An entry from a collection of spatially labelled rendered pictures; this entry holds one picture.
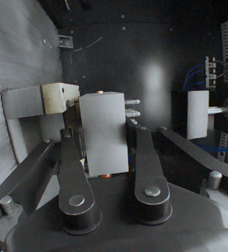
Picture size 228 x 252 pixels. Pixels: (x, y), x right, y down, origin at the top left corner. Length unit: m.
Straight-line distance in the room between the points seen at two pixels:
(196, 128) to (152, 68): 0.28
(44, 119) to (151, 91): 0.36
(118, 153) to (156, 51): 0.41
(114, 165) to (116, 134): 0.04
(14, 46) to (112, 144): 0.18
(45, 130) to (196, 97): 0.26
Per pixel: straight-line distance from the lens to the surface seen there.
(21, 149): 0.20
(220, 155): 0.72
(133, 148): 0.16
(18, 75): 0.23
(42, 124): 0.25
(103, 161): 0.18
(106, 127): 0.17
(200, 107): 0.29
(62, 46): 0.48
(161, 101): 0.52
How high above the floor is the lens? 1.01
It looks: 5 degrees up
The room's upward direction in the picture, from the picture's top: 84 degrees clockwise
